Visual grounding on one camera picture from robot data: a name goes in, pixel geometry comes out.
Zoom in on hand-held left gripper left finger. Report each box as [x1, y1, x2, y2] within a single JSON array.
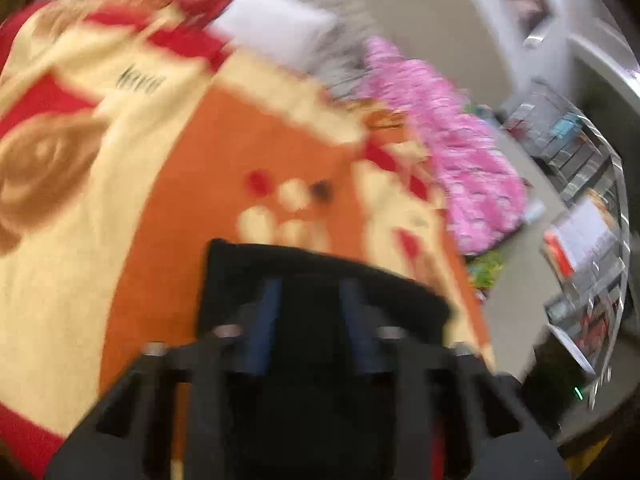
[[45, 280, 284, 480]]

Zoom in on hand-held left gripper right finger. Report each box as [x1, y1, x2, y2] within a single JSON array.
[[340, 280, 572, 480]]

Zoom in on black pants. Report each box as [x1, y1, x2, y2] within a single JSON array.
[[197, 239, 453, 480]]

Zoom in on green printed cloth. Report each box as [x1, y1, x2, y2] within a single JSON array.
[[466, 249, 504, 292]]

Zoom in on glass display shelf rack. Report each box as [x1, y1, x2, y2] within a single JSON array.
[[500, 80, 632, 411]]

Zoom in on checkered red orange blanket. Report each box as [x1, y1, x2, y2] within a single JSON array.
[[0, 0, 497, 480]]

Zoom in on pink printed quilt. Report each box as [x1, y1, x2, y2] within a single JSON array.
[[352, 35, 530, 256]]

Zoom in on grey patterned headboard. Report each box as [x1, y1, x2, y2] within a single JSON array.
[[280, 0, 386, 103]]

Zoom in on white pillow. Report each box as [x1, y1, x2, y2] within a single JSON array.
[[207, 0, 338, 68]]

